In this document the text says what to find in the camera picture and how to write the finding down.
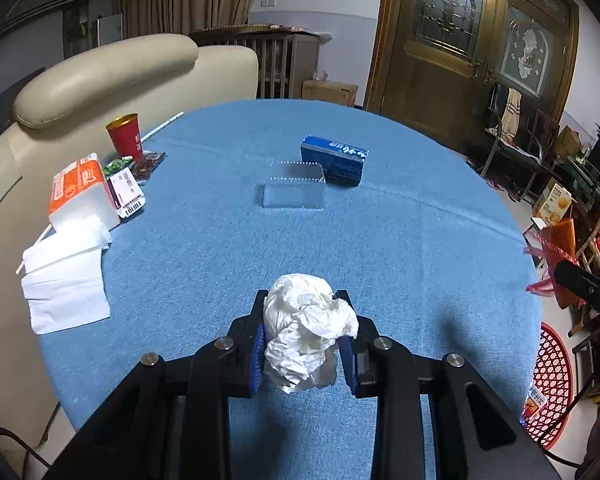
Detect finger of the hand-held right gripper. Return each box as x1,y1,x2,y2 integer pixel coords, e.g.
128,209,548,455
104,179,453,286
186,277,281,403
554,260,600,323

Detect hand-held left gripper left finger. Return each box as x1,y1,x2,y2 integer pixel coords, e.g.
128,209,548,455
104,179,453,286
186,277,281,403
45,290,271,480

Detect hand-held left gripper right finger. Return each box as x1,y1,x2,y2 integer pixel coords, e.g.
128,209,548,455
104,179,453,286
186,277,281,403
332,290,556,480

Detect orange bag with red tassels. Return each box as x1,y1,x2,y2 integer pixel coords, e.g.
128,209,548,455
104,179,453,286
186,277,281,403
524,217,581,309

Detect orange printed carton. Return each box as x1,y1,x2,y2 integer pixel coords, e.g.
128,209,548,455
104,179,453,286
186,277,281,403
531,178,574,226

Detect blue tablecloth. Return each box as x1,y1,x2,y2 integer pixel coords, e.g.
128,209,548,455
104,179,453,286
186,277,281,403
40,99,543,480

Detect dark wooden chair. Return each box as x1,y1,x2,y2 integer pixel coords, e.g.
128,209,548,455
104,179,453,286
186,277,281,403
480,82,561,201

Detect clear plastic box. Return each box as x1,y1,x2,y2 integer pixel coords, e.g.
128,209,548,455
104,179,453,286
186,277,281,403
261,160,327,210

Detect striped cloth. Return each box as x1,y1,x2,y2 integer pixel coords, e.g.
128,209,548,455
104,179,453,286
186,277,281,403
500,87,523,136

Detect blue box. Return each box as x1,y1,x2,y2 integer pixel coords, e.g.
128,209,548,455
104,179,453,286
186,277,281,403
300,135,370,187

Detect flat white tissue sheets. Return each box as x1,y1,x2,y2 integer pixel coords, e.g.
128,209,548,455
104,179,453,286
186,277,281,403
21,217,113,336

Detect purple and white box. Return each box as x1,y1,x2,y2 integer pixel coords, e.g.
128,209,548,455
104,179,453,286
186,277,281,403
105,167,147,220

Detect dark red snack packet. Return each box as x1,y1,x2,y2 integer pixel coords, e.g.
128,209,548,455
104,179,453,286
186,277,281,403
132,151,167,181

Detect green snack packet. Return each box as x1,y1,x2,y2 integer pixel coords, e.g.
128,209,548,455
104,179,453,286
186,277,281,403
102,156,135,177

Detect orange tissue pack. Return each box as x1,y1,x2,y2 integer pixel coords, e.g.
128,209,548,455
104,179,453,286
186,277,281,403
47,152,121,233

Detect white straw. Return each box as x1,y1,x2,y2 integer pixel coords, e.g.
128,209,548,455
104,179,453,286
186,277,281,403
15,111,185,275

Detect red paper cup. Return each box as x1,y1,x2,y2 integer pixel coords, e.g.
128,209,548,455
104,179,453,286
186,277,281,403
105,113,146,161

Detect wooden stained glass door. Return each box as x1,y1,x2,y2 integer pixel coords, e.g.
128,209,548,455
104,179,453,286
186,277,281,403
365,0,581,156

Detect brown cardboard box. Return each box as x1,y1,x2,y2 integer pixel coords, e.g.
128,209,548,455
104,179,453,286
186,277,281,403
301,80,359,107

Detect wooden slatted cabinet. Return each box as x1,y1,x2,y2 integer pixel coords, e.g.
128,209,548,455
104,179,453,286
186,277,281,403
189,23,331,100

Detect beige leather sofa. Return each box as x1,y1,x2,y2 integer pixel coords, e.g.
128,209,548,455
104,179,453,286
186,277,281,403
0,34,259,456

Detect white board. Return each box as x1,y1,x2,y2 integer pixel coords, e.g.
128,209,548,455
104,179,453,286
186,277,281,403
97,13,124,47

